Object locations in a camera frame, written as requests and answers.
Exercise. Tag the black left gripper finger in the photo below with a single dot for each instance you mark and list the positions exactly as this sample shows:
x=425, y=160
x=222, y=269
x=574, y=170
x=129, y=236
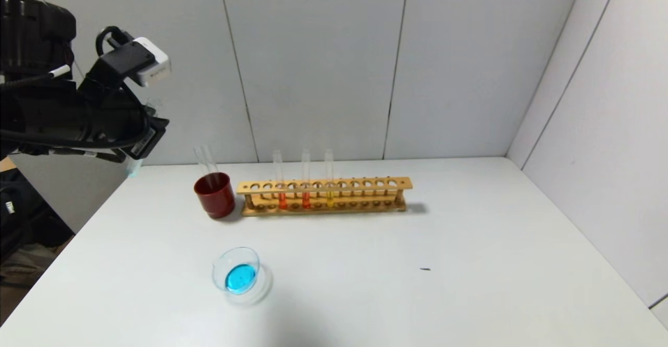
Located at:
x=148, y=135

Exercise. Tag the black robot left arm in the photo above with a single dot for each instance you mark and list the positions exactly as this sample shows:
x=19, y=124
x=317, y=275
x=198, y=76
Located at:
x=31, y=34

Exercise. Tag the dark red plastic cup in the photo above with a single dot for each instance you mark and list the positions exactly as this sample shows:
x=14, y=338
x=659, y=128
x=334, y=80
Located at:
x=216, y=203

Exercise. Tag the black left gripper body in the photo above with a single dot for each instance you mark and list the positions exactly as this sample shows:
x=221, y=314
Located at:
x=147, y=139

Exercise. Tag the wooden test tube rack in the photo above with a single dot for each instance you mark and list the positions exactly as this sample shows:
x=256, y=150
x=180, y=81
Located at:
x=365, y=182

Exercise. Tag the blue pigment glass test tube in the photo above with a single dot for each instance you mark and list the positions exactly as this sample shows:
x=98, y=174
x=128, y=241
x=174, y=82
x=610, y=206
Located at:
x=133, y=168

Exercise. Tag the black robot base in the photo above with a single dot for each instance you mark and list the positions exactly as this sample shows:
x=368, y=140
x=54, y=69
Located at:
x=26, y=216

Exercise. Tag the red pigment glass test tube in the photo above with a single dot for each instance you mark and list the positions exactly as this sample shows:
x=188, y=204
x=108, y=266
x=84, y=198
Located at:
x=282, y=201

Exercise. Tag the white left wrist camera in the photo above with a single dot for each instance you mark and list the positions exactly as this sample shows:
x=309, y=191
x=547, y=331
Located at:
x=151, y=65

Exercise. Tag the clear glass beaker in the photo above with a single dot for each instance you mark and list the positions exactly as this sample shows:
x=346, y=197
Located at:
x=241, y=278

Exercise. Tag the orange-red pigment glass test tube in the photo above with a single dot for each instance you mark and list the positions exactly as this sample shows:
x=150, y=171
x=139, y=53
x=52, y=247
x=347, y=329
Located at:
x=306, y=201

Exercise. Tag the yellow pigment glass test tube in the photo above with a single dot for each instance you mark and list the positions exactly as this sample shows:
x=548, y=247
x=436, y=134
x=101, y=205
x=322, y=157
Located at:
x=329, y=199

